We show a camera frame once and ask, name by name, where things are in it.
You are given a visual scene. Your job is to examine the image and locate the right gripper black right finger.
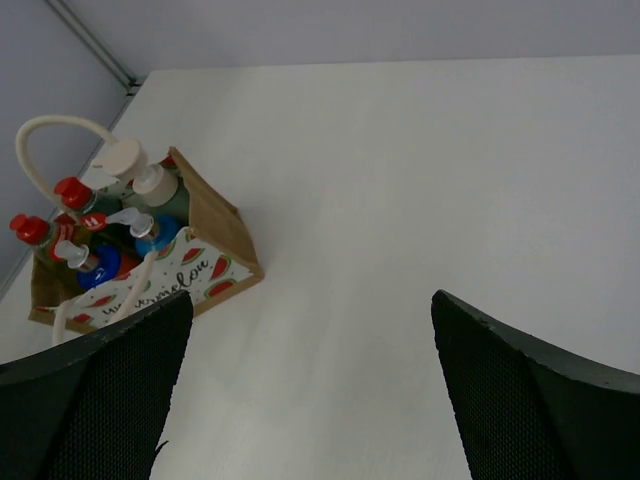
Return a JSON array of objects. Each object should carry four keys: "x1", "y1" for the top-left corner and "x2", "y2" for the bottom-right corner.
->
[{"x1": 431, "y1": 290, "x2": 639, "y2": 479}]

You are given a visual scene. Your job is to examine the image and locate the yellow dish soap bottle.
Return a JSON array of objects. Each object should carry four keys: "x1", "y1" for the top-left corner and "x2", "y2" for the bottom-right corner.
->
[{"x1": 9, "y1": 214, "x2": 90, "y2": 284}]

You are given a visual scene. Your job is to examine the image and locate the grey-green pump soap bottle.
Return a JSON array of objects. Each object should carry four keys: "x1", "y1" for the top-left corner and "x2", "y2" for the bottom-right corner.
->
[{"x1": 91, "y1": 139, "x2": 190, "y2": 225}]

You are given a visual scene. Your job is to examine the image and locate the watermelon print jute bag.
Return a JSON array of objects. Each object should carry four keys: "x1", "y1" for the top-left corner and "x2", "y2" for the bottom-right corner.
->
[{"x1": 15, "y1": 115, "x2": 264, "y2": 344}]

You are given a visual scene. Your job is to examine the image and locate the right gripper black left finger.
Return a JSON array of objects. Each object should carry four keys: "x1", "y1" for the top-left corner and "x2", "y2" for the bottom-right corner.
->
[{"x1": 1, "y1": 291, "x2": 193, "y2": 479}]

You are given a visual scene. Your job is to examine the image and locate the aluminium frame post left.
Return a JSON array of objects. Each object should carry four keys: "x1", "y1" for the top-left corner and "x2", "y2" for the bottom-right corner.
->
[{"x1": 44, "y1": 0, "x2": 144, "y2": 97}]

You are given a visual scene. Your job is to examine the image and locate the green dish soap bottle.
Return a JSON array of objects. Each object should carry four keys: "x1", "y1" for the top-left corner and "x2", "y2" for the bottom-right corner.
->
[{"x1": 54, "y1": 177, "x2": 132, "y2": 241}]

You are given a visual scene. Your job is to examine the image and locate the blue orange pump bottle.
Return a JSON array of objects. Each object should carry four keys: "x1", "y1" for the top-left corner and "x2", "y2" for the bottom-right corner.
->
[{"x1": 54, "y1": 240, "x2": 141, "y2": 290}]

